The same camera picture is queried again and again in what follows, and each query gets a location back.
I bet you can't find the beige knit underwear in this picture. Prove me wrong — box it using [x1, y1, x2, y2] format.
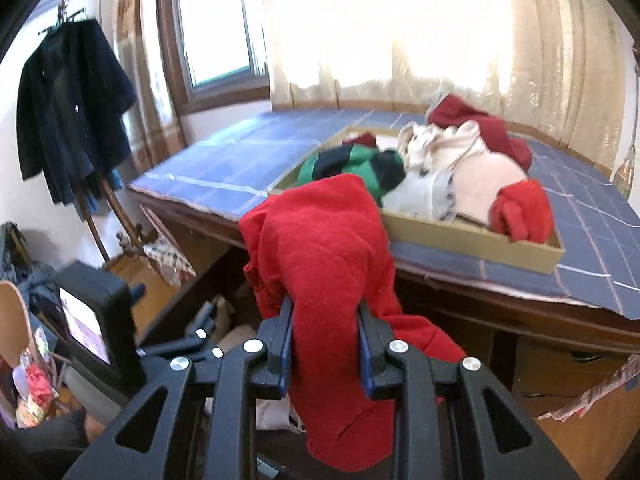
[220, 324, 261, 356]

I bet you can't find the teal garment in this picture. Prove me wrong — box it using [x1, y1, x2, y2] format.
[75, 170, 123, 216]

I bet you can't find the yellow cardboard tray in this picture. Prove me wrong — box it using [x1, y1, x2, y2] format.
[267, 122, 566, 275]

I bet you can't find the pale pink underwear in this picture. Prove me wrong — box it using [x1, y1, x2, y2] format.
[452, 150, 528, 226]

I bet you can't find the dark wooden desk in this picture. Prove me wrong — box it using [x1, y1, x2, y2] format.
[127, 185, 640, 461]

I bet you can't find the colourful bag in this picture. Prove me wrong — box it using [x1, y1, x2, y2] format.
[12, 330, 61, 428]

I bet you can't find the wooden framed window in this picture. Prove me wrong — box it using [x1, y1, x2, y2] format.
[157, 0, 273, 116]

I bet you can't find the cream lace curtain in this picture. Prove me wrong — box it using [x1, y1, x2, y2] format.
[260, 0, 636, 176]

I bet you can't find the beige patterned side curtain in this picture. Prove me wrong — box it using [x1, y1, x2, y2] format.
[112, 0, 186, 161]

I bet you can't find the dark navy coat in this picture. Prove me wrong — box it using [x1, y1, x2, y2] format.
[15, 19, 138, 206]

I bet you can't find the green black striped underwear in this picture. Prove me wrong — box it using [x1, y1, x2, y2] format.
[298, 144, 407, 206]

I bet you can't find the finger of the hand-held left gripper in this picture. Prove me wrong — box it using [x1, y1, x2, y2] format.
[136, 336, 226, 362]
[184, 301, 217, 342]

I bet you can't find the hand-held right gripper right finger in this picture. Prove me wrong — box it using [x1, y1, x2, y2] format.
[356, 300, 581, 480]

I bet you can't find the dark red underwear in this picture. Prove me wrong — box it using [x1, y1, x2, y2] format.
[427, 94, 533, 171]

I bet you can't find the person's left forearm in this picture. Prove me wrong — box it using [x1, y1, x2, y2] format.
[10, 405, 101, 480]

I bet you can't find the blue plaid tablecloth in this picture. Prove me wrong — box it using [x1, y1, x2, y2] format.
[127, 107, 640, 321]

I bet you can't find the light blue underwear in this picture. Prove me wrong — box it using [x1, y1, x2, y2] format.
[382, 170, 458, 223]

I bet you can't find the large red underwear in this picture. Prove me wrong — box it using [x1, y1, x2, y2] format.
[239, 174, 468, 473]

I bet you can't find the small red underwear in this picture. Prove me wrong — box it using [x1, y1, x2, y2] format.
[490, 179, 555, 243]

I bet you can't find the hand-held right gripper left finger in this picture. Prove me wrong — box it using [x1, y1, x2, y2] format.
[65, 297, 296, 480]

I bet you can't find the brown cardboard piece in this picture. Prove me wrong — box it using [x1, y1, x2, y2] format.
[0, 280, 36, 411]

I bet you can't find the white underwear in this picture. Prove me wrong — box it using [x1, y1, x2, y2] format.
[397, 121, 488, 171]

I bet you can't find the checkered cloth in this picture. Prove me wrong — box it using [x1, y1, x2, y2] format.
[147, 237, 197, 287]

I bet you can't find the blue grey jacket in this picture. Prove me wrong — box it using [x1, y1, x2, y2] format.
[0, 222, 61, 311]

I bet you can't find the cream dotted underwear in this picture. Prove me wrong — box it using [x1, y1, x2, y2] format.
[257, 400, 306, 433]

